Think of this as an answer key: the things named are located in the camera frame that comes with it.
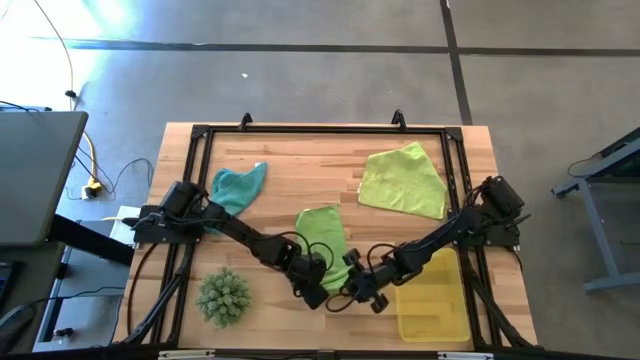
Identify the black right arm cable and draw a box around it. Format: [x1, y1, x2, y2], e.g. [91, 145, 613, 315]
[324, 242, 401, 315]

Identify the black desk leg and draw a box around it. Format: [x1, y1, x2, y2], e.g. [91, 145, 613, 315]
[47, 213, 137, 267]

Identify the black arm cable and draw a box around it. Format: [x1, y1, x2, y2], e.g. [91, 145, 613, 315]
[269, 229, 337, 275]
[324, 242, 401, 315]

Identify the yellow plug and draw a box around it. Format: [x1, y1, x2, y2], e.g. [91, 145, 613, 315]
[81, 178, 105, 200]

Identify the green artificial plant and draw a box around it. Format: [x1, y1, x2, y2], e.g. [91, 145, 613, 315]
[194, 266, 253, 330]

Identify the yellow power cable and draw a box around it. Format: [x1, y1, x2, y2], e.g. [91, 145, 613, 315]
[32, 0, 99, 189]

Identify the teal microfiber towel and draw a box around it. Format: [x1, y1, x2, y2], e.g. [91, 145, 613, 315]
[208, 160, 269, 236]

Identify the grey metal table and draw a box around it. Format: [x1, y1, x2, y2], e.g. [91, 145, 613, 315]
[551, 127, 640, 295]

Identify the grey desk top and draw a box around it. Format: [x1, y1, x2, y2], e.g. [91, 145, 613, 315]
[0, 110, 90, 249]

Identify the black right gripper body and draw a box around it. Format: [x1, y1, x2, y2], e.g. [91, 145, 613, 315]
[349, 264, 396, 301]

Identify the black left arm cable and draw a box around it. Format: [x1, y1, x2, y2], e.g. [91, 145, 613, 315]
[269, 229, 337, 275]

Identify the yellow translucent plastic basket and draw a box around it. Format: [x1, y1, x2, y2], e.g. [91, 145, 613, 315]
[394, 247, 472, 344]

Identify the green microfiber towel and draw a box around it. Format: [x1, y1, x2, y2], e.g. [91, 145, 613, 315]
[294, 204, 352, 295]
[357, 141, 449, 221]

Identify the black aluminium rig frame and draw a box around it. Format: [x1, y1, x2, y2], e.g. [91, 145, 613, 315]
[112, 109, 539, 360]

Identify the white label strip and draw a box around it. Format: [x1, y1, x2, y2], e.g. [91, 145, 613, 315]
[158, 349, 216, 360]
[438, 351, 494, 360]

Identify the white box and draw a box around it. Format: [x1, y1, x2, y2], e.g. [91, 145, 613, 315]
[108, 204, 142, 247]

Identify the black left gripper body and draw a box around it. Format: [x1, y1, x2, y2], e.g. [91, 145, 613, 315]
[287, 252, 329, 289]

